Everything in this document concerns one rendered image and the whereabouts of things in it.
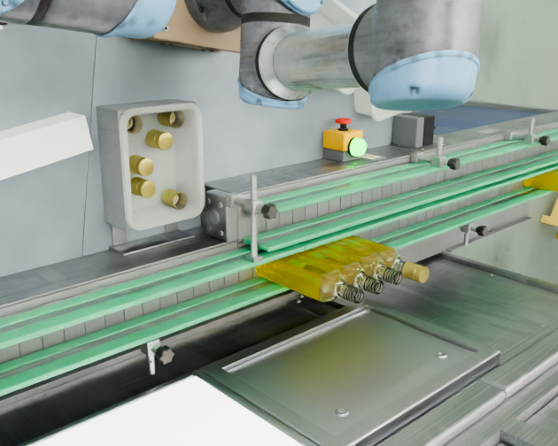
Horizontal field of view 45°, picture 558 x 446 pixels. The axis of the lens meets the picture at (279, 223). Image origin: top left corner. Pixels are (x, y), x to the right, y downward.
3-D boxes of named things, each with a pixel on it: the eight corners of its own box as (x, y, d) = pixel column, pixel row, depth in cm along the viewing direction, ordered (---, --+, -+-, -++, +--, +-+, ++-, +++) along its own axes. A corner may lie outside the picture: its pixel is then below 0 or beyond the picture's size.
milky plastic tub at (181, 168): (104, 223, 127) (128, 234, 121) (96, 105, 121) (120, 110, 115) (181, 206, 139) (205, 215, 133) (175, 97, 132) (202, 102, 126)
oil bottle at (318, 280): (255, 275, 140) (329, 307, 125) (254, 250, 139) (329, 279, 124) (275, 269, 144) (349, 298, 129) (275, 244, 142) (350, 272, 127)
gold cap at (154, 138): (144, 130, 127) (157, 133, 124) (160, 127, 129) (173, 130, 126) (145, 149, 128) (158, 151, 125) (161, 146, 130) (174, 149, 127)
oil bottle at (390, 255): (313, 255, 152) (387, 281, 137) (313, 232, 150) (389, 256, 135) (329, 249, 155) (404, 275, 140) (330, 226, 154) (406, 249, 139)
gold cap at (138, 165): (125, 156, 125) (137, 159, 122) (141, 152, 128) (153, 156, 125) (127, 174, 127) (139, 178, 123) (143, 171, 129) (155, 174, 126)
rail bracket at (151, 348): (119, 360, 122) (159, 389, 112) (116, 326, 120) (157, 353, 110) (137, 353, 124) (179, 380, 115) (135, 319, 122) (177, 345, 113)
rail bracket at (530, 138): (501, 140, 199) (544, 146, 189) (504, 115, 196) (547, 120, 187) (508, 138, 201) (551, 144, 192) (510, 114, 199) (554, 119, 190)
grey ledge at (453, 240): (305, 284, 166) (338, 298, 158) (305, 251, 164) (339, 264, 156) (501, 211, 228) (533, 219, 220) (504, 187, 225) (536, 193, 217)
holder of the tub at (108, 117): (106, 248, 129) (127, 258, 124) (96, 106, 121) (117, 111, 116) (180, 230, 141) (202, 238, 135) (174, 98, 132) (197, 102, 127)
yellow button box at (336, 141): (321, 157, 165) (343, 162, 160) (321, 127, 163) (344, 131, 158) (340, 154, 170) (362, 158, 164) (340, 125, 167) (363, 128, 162)
